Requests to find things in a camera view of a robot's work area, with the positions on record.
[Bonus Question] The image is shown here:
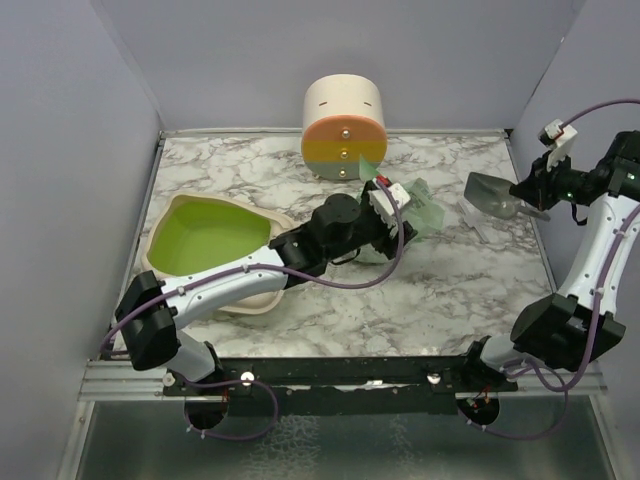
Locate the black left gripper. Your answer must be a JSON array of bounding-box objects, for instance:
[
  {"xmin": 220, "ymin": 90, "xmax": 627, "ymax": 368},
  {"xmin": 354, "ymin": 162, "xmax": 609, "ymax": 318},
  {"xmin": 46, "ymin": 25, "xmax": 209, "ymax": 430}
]
[{"xmin": 325, "ymin": 184, "xmax": 417, "ymax": 265}]

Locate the silver metal scoop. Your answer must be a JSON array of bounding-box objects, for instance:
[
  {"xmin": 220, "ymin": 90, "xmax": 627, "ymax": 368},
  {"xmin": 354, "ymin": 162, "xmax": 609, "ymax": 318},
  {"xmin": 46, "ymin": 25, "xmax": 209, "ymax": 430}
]
[{"xmin": 463, "ymin": 172, "xmax": 550, "ymax": 222}]

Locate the green cat litter bag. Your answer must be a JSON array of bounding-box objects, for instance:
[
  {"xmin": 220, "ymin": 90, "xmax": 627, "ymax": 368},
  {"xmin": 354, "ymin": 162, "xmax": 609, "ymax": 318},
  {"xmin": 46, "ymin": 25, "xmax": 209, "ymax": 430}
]
[{"xmin": 356, "ymin": 155, "xmax": 445, "ymax": 264}]

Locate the grey plastic bag clip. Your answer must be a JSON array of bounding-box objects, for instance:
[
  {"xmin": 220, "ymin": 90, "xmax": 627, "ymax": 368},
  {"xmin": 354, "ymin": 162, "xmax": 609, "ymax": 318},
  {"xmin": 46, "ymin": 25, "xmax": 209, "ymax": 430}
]
[{"xmin": 457, "ymin": 199, "xmax": 490, "ymax": 244}]

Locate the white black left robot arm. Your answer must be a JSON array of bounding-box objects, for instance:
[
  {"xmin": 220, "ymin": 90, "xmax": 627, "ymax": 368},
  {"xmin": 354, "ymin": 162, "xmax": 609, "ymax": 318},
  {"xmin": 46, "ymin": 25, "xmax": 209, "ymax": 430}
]
[{"xmin": 111, "ymin": 176, "xmax": 416, "ymax": 395}]

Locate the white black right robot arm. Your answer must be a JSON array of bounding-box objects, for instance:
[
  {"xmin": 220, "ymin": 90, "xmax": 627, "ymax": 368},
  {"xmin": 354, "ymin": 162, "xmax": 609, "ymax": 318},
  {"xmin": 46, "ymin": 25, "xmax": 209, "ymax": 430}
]
[{"xmin": 459, "ymin": 127, "xmax": 639, "ymax": 391}]

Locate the beige green litter box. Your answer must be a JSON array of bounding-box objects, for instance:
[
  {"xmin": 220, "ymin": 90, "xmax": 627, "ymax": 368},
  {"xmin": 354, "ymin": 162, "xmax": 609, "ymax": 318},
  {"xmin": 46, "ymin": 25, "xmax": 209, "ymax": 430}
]
[{"xmin": 140, "ymin": 193, "xmax": 291, "ymax": 316}]

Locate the cream round drawer cabinet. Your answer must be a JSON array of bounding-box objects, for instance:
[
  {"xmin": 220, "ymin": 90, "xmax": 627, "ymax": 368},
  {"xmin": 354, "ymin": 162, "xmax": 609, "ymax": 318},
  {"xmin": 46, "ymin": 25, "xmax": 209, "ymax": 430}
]
[{"xmin": 301, "ymin": 74, "xmax": 388, "ymax": 181}]

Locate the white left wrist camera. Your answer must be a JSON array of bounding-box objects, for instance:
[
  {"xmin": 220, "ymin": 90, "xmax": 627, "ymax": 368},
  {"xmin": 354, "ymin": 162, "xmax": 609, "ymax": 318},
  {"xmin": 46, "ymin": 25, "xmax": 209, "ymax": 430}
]
[{"xmin": 369, "ymin": 175, "xmax": 411, "ymax": 227}]

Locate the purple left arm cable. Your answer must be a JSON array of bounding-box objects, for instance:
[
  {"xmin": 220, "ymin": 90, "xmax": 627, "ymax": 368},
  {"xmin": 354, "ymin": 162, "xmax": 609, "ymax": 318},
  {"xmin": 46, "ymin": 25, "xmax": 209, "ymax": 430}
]
[{"xmin": 100, "ymin": 182, "xmax": 402, "ymax": 357}]

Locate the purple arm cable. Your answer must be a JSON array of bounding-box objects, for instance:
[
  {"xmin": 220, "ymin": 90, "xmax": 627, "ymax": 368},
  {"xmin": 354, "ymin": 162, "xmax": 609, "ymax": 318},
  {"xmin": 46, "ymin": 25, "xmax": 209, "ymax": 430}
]
[
  {"xmin": 100, "ymin": 182, "xmax": 402, "ymax": 357},
  {"xmin": 501, "ymin": 98, "xmax": 640, "ymax": 392}
]

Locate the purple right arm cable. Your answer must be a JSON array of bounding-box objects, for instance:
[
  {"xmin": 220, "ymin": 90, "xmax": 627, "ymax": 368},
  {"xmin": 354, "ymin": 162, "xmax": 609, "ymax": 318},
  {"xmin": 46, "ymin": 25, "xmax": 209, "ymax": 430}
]
[{"xmin": 501, "ymin": 98, "xmax": 640, "ymax": 392}]

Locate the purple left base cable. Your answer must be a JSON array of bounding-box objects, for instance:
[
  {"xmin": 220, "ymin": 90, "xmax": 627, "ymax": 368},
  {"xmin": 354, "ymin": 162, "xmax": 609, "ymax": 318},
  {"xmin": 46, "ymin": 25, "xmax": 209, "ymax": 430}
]
[{"xmin": 174, "ymin": 377, "xmax": 280, "ymax": 442}]

